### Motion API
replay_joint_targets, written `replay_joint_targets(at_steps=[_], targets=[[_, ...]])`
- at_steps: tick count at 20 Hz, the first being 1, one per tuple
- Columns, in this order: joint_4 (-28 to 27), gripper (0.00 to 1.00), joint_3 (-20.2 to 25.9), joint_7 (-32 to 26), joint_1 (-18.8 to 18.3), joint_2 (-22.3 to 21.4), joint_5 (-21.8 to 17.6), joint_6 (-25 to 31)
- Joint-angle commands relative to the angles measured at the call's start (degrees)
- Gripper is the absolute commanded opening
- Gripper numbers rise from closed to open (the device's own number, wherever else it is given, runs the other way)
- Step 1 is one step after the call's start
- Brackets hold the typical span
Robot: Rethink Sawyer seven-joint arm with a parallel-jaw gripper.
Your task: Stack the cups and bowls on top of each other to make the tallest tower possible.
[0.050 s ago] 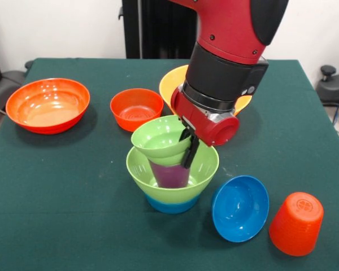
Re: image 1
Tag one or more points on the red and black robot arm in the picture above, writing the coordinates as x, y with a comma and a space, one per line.
228, 42

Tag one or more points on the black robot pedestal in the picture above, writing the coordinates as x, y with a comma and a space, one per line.
158, 28

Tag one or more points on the black chair base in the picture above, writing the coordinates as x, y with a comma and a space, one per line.
332, 87

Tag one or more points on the dark green table cloth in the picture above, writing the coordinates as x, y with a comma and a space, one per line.
73, 226

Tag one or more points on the red plastic cup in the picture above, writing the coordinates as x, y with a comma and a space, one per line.
296, 226

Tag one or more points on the small red plastic bowl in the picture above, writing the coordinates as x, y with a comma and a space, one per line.
137, 110

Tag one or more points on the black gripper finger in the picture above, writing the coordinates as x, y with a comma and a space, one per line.
185, 134
191, 153

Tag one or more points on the large red plastic bowl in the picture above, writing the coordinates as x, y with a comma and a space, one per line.
48, 107

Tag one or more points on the small green plastic bowl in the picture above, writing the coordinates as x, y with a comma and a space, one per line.
155, 138

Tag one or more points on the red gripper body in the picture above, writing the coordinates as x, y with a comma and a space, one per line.
209, 124

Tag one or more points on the dark blue plastic bowl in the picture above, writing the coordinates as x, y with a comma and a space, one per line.
240, 209

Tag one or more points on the purple plastic cup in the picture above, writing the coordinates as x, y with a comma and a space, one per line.
171, 176

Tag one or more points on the light blue plastic bowl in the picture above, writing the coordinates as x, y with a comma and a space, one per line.
171, 206

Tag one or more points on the large orange plastic bowl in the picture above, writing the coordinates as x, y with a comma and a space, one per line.
172, 84

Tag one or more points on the large green plastic bowl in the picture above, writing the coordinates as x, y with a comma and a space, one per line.
206, 166

